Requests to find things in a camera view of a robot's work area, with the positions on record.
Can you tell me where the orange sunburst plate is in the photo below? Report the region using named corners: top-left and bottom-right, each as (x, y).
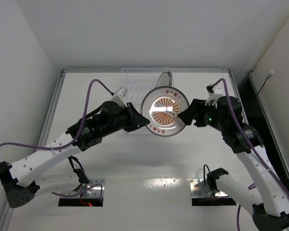
top-left (141, 87), bottom-right (189, 137)

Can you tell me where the blue rimmed white plate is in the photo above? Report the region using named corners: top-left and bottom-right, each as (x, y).
top-left (167, 71), bottom-right (173, 87)

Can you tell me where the green rimmed white plate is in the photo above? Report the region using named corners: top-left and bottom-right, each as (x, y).
top-left (156, 72), bottom-right (169, 87)

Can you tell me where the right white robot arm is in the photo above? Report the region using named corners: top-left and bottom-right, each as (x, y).
top-left (178, 96), bottom-right (289, 231)

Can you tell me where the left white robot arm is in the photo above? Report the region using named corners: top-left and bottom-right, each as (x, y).
top-left (0, 101), bottom-right (150, 208)

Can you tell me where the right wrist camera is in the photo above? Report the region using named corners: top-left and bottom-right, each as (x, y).
top-left (205, 85), bottom-right (224, 107)

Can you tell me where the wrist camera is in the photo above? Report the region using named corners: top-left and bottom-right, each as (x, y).
top-left (111, 87), bottom-right (128, 107)
top-left (205, 85), bottom-right (224, 107)

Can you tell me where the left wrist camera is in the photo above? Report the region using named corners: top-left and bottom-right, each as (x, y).
top-left (111, 87), bottom-right (128, 107)

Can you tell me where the clear wire dish rack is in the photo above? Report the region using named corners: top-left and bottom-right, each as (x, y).
top-left (117, 67), bottom-right (179, 135)

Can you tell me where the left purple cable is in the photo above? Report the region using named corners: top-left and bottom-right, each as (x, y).
top-left (0, 78), bottom-right (115, 198)

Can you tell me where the black wall cable with plug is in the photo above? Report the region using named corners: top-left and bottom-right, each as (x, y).
top-left (256, 70), bottom-right (275, 96)

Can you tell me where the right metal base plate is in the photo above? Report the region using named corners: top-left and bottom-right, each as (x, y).
top-left (189, 178), bottom-right (229, 199)

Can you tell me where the metal base plate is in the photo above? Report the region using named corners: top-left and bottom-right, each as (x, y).
top-left (58, 179), bottom-right (105, 199)
top-left (189, 178), bottom-right (229, 199)

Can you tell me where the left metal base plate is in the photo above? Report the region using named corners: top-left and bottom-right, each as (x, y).
top-left (58, 179), bottom-right (105, 199)

